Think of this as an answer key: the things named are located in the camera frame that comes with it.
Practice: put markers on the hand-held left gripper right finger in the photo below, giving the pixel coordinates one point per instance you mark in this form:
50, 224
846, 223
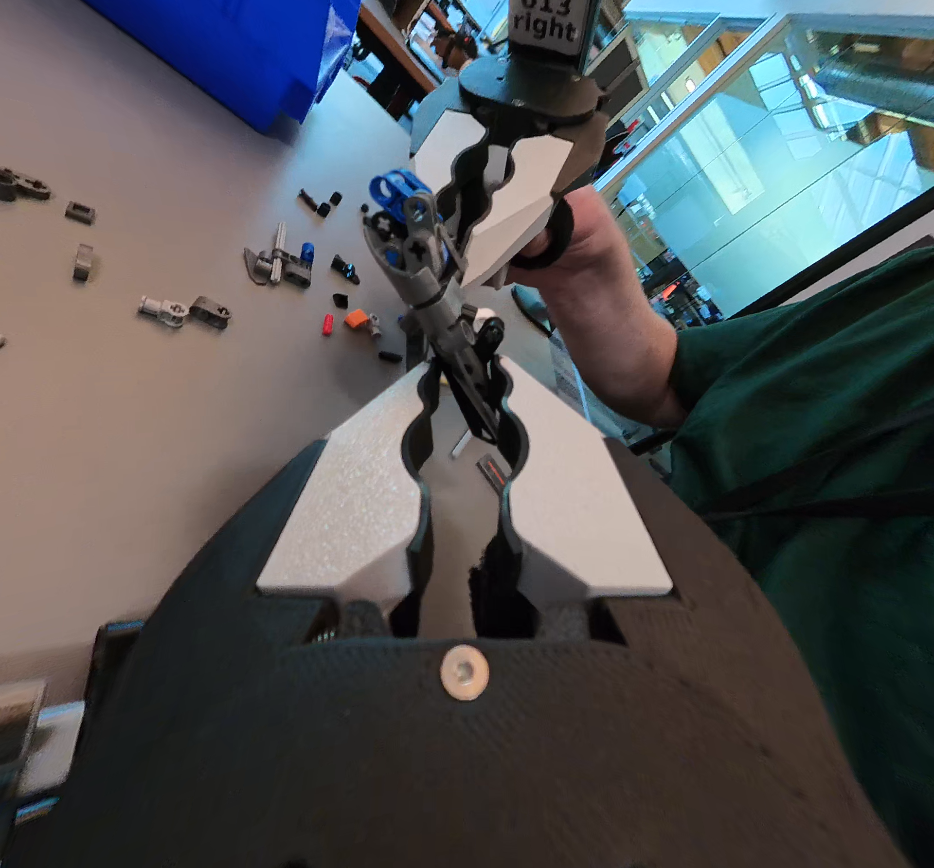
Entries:
584, 518

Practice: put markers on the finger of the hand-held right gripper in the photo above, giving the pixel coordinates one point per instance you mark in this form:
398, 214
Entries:
536, 175
449, 138

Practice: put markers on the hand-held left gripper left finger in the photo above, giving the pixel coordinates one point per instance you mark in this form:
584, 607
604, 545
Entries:
343, 518

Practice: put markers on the grey lego axle red bush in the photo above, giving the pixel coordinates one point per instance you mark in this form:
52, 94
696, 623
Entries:
460, 445

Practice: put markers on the grey lego wing assembly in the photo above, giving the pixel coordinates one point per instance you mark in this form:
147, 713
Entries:
438, 299

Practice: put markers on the black lego long pin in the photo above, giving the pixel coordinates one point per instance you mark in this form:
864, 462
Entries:
308, 199

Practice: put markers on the light grey lego axle connector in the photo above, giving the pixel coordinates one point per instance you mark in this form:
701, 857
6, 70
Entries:
375, 324

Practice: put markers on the orange lego piece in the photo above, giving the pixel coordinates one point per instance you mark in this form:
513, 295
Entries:
356, 319

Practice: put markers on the grey lego axle blue assembly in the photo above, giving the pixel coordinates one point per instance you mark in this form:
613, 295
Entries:
292, 269

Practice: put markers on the small grey lego block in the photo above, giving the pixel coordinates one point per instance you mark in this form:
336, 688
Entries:
82, 266

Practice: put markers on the small square grey lego piece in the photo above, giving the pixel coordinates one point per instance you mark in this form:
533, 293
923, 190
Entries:
71, 212

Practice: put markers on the dark grey lego double connector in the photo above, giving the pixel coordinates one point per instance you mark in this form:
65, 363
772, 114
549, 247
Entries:
29, 186

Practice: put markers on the person's right hand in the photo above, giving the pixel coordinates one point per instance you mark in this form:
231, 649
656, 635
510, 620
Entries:
598, 269

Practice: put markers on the grey tile orange line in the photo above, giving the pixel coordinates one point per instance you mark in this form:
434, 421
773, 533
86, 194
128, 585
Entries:
492, 475

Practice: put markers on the clear plastic parts bags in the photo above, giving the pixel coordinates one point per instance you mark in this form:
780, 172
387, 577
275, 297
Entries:
335, 21

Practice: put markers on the blue plastic bin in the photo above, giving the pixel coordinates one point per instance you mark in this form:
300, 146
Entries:
182, 29

